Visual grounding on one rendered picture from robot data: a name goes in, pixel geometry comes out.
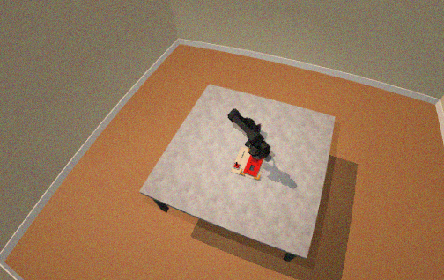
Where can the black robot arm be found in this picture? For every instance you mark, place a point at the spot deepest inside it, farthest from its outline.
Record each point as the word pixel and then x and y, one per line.
pixel 250 128

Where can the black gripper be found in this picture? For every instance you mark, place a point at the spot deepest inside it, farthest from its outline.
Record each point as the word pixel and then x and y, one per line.
pixel 261 152

